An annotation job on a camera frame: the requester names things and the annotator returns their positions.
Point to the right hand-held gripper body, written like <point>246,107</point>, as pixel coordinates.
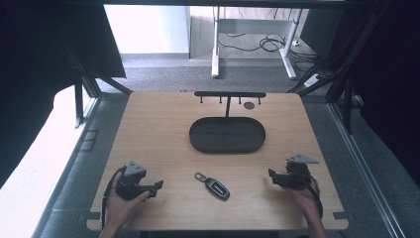
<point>297,178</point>

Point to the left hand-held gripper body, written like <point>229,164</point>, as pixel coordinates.
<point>130,188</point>

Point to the black car key fob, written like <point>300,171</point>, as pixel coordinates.
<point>216,189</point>

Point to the black key rack with tray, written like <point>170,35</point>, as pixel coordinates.
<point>227,135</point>

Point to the person's left hand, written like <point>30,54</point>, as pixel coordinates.
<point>119,210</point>

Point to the person's right hand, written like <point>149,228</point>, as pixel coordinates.
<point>308,201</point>

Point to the grey floor outlet cover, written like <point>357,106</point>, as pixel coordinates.
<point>89,140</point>

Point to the round grey table grommet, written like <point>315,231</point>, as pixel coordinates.
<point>249,105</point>

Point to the white power strip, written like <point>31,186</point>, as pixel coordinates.
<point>312,80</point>

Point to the black curtain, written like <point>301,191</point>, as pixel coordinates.
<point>36,56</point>
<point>386,66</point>

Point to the dark cabinet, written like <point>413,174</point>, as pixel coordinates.
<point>317,29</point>

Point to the aluminium floor rail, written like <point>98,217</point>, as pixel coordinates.
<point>366,172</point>

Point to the black metal frame stand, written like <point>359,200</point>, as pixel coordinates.
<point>346,89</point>
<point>78,99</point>

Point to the white desk frame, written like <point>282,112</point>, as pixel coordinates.
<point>254,25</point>

